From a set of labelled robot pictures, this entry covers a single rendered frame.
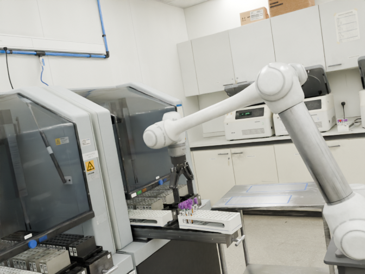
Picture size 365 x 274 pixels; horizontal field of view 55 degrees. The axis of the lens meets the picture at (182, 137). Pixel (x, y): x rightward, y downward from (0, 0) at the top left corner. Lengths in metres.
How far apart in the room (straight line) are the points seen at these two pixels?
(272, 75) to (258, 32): 3.01
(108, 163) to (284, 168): 2.53
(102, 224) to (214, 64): 3.06
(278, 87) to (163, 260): 1.18
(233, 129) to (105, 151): 2.50
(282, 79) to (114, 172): 0.97
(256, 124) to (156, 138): 2.58
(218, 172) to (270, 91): 3.07
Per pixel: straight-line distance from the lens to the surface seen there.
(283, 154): 3.93
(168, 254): 2.05
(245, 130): 4.03
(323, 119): 3.80
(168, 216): 1.86
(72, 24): 3.38
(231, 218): 1.59
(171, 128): 1.50
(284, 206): 1.88
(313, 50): 4.08
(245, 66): 4.28
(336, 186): 1.34
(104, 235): 1.77
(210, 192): 4.38
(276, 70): 1.26
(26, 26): 3.06
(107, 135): 1.79
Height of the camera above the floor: 1.40
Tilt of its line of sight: 5 degrees down
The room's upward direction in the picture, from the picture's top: 9 degrees counter-clockwise
